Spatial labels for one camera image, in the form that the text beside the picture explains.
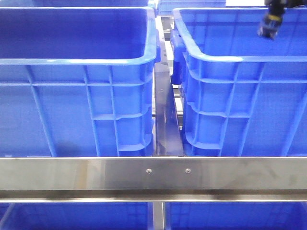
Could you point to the steel shelf divider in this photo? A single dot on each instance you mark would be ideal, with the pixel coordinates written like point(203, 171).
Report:
point(168, 141)

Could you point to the yellow button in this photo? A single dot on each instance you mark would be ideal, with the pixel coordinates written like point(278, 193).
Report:
point(271, 21)

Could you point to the blue source bin with buttons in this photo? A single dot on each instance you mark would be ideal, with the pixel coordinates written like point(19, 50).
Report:
point(77, 82)

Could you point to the steel shelf front rail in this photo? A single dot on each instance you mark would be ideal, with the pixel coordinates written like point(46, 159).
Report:
point(153, 179)

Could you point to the blue target bin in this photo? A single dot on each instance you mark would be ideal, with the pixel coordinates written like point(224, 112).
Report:
point(243, 95)

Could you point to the lower left blue bin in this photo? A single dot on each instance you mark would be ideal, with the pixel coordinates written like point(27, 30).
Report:
point(78, 216)

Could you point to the lower right blue bin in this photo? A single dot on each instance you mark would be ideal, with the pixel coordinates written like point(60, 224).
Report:
point(236, 215)

